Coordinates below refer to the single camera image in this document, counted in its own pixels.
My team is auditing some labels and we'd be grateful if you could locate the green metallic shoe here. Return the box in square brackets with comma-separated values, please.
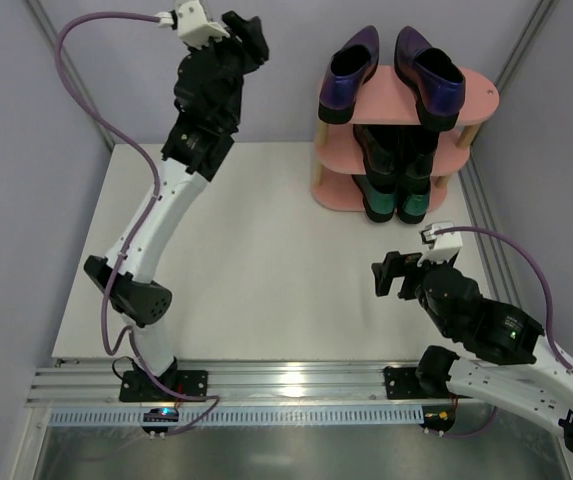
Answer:
[397, 184, 431, 224]
[352, 175, 397, 223]

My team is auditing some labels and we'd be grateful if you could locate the purple shoe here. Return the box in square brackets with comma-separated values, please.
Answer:
[394, 26, 466, 133]
[318, 25, 380, 125]

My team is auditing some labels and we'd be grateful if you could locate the black glossy shoe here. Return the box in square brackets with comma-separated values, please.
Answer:
[399, 125, 440, 193]
[352, 124, 402, 194]

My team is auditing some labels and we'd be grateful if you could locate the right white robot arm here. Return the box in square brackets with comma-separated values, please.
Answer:
[371, 251, 573, 453]

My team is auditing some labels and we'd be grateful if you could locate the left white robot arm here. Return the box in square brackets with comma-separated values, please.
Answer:
[84, 11, 269, 381]

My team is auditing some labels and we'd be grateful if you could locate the pink three-tier shoe shelf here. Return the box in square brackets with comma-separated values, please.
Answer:
[311, 66, 500, 212]

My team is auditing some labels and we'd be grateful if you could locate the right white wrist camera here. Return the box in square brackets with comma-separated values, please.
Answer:
[418, 221, 463, 265]

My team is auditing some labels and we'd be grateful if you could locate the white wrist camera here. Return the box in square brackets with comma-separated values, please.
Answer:
[155, 0, 230, 49]
[418, 221, 463, 265]

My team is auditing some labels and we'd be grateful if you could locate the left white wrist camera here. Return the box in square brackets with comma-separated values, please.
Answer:
[155, 0, 230, 49]

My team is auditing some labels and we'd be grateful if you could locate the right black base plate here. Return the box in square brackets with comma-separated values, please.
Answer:
[382, 365, 430, 400]

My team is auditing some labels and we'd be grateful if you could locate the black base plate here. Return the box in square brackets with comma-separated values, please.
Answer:
[118, 369, 209, 403]
[382, 365, 430, 400]

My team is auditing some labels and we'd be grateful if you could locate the slotted grey cable duct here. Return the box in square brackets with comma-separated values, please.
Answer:
[48, 404, 424, 427]

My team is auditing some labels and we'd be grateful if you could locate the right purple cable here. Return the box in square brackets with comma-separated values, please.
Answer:
[423, 225, 573, 440]

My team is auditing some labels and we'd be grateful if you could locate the purple cable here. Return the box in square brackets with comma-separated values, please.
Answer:
[55, 13, 220, 434]
[423, 225, 573, 440]

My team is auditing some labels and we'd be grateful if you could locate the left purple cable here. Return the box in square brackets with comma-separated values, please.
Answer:
[55, 13, 220, 434]

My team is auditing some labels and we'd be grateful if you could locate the left aluminium frame post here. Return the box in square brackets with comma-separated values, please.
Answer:
[20, 0, 115, 152]

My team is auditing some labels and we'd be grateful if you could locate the aluminium frame post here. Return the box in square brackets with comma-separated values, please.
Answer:
[495, 0, 559, 95]
[20, 0, 115, 152]

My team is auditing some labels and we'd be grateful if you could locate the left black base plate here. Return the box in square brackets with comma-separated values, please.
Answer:
[118, 369, 209, 403]

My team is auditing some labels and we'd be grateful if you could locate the right aluminium frame post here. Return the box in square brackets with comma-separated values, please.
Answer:
[495, 0, 559, 95]

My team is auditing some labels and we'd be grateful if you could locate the aluminium mounting rail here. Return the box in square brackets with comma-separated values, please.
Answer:
[24, 360, 572, 407]

